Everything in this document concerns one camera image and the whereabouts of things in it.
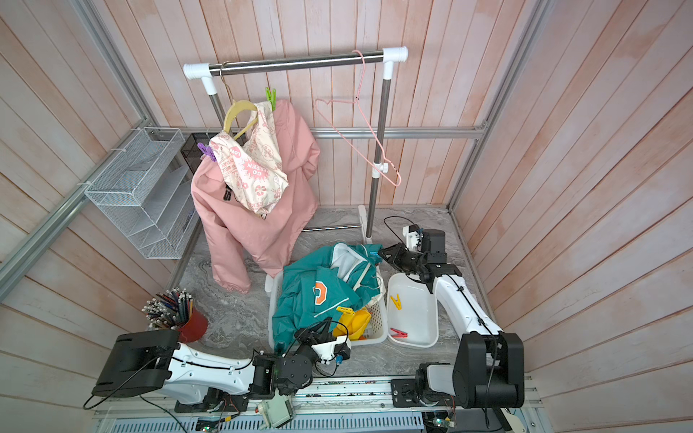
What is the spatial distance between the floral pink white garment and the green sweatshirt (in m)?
0.25

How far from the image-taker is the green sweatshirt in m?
0.73

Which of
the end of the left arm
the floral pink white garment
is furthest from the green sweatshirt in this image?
the floral pink white garment

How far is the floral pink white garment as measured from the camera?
0.59 metres

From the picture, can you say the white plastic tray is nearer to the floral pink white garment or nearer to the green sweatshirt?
→ the green sweatshirt

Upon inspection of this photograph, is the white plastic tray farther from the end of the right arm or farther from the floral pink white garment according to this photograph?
the floral pink white garment

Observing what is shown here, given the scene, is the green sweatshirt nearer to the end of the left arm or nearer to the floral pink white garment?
→ the end of the left arm
